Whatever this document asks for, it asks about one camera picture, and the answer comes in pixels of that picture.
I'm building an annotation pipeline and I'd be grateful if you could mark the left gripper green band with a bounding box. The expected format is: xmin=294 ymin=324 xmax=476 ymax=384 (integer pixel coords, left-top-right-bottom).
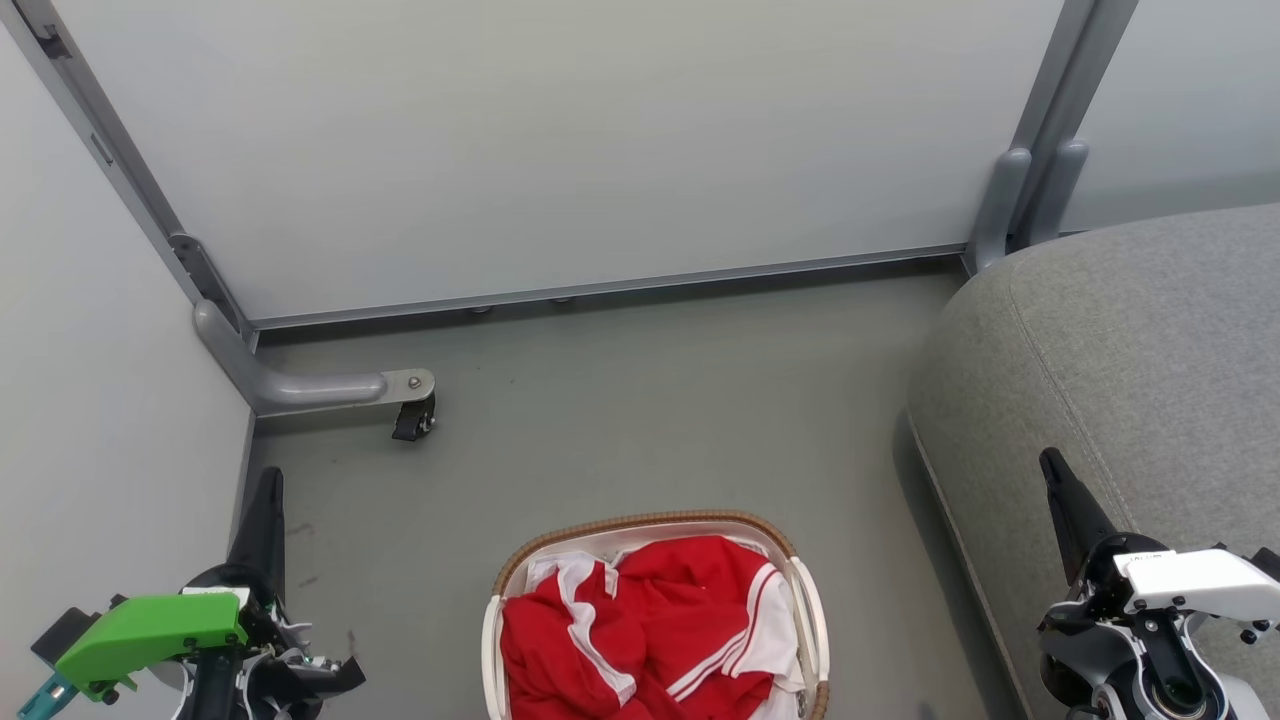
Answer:
xmin=30 ymin=466 xmax=367 ymax=703

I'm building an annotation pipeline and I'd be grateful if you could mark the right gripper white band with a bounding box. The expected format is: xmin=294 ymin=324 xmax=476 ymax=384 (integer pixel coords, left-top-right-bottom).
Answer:
xmin=1039 ymin=447 xmax=1280 ymax=625

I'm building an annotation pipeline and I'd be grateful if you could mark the red shirt with white trim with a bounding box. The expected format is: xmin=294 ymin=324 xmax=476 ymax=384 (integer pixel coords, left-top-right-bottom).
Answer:
xmin=500 ymin=535 xmax=813 ymax=720

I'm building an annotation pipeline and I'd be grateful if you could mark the grey fabric sofa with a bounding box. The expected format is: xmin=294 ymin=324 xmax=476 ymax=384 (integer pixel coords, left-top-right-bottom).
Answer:
xmin=905 ymin=204 xmax=1280 ymax=720

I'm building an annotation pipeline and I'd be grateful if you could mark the grey tubular partition foot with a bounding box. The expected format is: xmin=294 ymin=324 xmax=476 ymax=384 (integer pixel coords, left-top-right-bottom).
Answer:
xmin=194 ymin=299 xmax=437 ymax=418
xmin=1025 ymin=137 xmax=1091 ymax=247
xmin=964 ymin=147 xmax=1032 ymax=277

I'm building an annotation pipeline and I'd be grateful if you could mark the black caster wheel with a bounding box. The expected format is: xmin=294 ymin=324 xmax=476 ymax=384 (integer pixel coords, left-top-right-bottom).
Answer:
xmin=391 ymin=394 xmax=438 ymax=443

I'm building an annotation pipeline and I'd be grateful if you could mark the white laundry basket wicker rim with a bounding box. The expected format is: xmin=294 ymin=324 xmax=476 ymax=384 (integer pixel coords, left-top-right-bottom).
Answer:
xmin=480 ymin=510 xmax=832 ymax=720

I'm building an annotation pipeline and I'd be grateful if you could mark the grey double partition post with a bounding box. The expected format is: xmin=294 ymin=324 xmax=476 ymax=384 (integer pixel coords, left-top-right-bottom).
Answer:
xmin=1005 ymin=0 xmax=1141 ymax=251

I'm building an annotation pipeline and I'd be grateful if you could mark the grey partition post with hinge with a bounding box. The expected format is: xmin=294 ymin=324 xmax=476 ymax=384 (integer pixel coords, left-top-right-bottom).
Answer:
xmin=0 ymin=0 xmax=256 ymax=336

